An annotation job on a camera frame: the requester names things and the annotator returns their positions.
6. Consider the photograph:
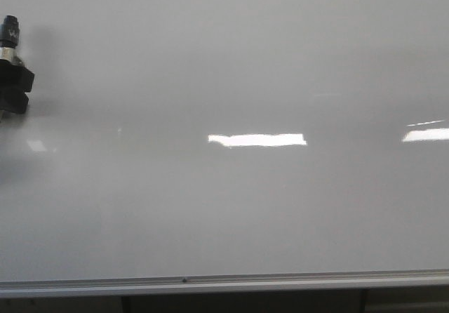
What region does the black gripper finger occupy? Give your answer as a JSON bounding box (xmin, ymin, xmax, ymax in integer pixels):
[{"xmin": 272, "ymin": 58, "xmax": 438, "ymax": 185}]
[
  {"xmin": 1, "ymin": 89, "xmax": 29, "ymax": 114},
  {"xmin": 0, "ymin": 60, "xmax": 34, "ymax": 93}
]

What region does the grey whiteboard marker tray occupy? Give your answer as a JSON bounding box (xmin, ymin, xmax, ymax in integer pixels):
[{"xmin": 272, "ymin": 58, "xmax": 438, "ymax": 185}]
[{"xmin": 1, "ymin": 274, "xmax": 448, "ymax": 299}]

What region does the white whiteboard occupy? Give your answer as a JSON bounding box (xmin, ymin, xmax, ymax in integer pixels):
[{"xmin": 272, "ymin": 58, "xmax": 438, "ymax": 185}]
[{"xmin": 1, "ymin": 0, "xmax": 448, "ymax": 284}]

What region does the black capped whiteboard marker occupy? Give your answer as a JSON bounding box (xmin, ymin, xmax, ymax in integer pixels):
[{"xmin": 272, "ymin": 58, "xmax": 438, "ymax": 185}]
[{"xmin": 1, "ymin": 15, "xmax": 22, "ymax": 65}]

